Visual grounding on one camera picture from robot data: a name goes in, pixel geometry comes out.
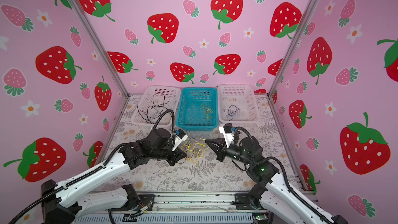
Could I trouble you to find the left white plastic basket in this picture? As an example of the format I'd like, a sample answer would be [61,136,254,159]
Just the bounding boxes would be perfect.
[131,86,181,127]

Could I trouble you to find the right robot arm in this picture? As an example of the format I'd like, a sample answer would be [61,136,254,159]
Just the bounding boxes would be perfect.
[205,138,348,224]

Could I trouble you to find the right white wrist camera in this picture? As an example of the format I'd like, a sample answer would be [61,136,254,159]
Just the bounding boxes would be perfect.
[219,123,234,148]

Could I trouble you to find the yellow blue black cables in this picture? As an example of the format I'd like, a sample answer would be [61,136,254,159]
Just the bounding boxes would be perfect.
[180,136,209,165]

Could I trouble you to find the yellow cable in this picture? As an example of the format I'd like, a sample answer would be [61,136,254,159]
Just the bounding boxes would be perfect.
[201,104,214,119]

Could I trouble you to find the blue cable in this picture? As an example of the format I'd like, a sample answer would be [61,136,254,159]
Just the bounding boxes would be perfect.
[227,105,240,121]

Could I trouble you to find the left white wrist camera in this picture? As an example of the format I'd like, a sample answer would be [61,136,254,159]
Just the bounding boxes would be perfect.
[172,129,188,151]

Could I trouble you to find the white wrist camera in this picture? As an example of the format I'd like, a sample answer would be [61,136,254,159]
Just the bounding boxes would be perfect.
[172,129,188,151]
[219,123,234,148]

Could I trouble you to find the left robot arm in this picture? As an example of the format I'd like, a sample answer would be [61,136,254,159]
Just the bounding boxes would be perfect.
[11,128,188,224]

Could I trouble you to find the teal plastic basket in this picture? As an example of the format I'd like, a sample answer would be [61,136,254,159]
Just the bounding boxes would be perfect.
[176,87,219,132]

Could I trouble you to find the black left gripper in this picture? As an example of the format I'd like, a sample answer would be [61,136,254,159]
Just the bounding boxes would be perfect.
[152,141,190,166]

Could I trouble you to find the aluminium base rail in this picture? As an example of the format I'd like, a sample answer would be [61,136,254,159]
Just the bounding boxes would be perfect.
[74,191,324,224]

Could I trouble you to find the white plastic basket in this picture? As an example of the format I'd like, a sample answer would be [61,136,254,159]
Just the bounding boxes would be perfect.
[217,85,260,124]
[131,86,181,127]

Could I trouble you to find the right white plastic basket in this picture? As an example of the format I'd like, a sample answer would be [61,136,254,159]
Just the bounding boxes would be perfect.
[217,85,260,124]

